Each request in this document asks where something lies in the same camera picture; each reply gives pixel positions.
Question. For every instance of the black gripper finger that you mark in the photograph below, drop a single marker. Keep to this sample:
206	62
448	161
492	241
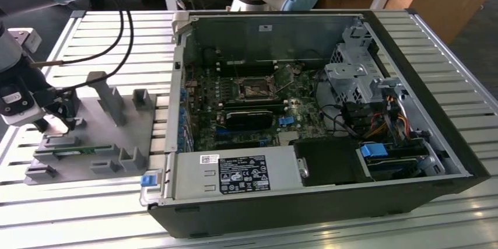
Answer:
42	125
71	117

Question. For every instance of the silver square CPU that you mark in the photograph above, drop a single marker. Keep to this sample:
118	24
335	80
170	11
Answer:
55	125

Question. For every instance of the CPU socket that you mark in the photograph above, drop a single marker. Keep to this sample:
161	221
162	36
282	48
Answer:
257	88

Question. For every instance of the grey parts rack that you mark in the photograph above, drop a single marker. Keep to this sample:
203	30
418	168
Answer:
100	138

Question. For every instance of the green RAM stick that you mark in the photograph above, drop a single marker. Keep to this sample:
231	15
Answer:
74	150

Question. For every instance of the blue case latch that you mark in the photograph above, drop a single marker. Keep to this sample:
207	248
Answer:
148	181

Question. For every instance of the grey power supply unit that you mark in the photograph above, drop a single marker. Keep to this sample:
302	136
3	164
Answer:
190	176

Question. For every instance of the black graphics card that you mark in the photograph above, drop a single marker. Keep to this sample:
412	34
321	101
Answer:
249	120

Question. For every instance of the black installed RAM stick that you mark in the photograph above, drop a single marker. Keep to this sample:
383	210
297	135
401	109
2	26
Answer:
253	105

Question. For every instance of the blue motherboard connector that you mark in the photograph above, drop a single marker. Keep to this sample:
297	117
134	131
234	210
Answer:
285	121

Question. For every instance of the thin locking lever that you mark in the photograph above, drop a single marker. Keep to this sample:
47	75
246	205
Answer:
285	87

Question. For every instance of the silver chipset heatsink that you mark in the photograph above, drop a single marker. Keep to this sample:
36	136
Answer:
290	138

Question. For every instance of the green motherboard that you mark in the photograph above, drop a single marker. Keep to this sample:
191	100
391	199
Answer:
307	112

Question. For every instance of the black open PC case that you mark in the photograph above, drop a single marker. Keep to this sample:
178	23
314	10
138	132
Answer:
273	217

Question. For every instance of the black plastic shroud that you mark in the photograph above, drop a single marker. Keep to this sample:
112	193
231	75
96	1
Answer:
330	161

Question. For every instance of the silver drive cage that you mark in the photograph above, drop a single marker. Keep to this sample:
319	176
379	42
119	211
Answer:
350	80

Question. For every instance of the blue disk carrier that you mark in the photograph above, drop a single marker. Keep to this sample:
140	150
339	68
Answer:
373	150

